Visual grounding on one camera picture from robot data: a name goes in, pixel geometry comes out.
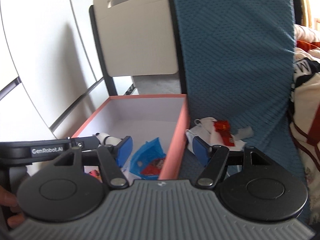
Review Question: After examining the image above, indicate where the person's left hand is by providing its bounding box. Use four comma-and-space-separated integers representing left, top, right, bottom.
0, 186, 25, 229

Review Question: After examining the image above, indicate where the coral red storage box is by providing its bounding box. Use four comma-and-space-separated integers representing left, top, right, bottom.
73, 94, 190, 180

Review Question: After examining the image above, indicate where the black white panda plush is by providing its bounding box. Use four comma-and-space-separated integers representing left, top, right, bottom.
94, 132, 122, 146

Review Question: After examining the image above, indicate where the white tissue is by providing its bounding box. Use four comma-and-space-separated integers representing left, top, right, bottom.
234, 126, 254, 140

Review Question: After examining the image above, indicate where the blue snack bag cartoon girl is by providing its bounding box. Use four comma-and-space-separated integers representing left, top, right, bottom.
129, 138, 166, 180

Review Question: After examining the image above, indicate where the teal textured sofa cover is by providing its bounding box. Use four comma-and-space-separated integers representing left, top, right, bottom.
174, 0, 305, 180

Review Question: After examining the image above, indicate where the beige chair black frame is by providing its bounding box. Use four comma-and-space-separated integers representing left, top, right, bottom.
89, 0, 187, 96

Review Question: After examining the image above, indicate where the white face mask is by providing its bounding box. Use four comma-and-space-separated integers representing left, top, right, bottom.
185, 117, 246, 153

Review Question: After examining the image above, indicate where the pink ribbon wrapper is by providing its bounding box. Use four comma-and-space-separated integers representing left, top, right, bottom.
85, 169, 102, 182

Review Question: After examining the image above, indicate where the red candy wrapper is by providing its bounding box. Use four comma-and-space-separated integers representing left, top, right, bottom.
214, 120, 235, 147

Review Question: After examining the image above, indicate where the cream red fleece blanket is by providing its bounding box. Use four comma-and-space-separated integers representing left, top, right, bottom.
290, 24, 320, 224

